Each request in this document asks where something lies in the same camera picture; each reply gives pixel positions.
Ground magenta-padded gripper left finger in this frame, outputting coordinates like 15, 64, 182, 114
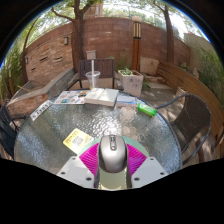
56, 142, 102, 190

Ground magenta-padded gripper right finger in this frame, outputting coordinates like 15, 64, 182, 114
125, 143, 168, 190

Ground grey black computer mouse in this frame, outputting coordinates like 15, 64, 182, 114
98, 134, 129, 174

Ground yellow printed card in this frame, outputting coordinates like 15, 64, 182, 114
62, 127, 95, 155

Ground green tube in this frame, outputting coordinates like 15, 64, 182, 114
137, 102, 158, 117

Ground dark wicker chair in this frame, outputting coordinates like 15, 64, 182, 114
155, 93, 213, 166

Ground white license plate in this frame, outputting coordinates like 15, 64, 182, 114
29, 99, 54, 122

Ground white blue booklet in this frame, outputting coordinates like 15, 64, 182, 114
115, 94, 138, 110

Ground colourful sticker sheet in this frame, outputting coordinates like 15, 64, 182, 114
53, 89, 90, 106

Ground black metal chair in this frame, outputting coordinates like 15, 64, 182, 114
0, 99, 28, 159

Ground stone raised bed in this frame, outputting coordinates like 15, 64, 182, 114
6, 68, 76, 116

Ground concrete planter with plant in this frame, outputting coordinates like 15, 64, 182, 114
117, 68, 145, 98

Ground clear plastic cup with straw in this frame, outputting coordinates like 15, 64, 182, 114
85, 59, 101, 90

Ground curved wooden bench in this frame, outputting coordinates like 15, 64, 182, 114
156, 60, 224, 134

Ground beige stone slab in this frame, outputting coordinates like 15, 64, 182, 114
139, 57, 160, 76

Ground dark wooden slat chair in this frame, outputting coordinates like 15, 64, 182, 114
68, 58, 118, 91

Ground large tree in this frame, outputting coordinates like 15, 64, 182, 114
49, 0, 101, 74

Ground slender tree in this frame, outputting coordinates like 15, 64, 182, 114
153, 0, 176, 64

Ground grey wall box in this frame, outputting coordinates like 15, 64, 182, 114
85, 49, 97, 61

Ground wooden garden lamp post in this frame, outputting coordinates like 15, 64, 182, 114
130, 15, 143, 73

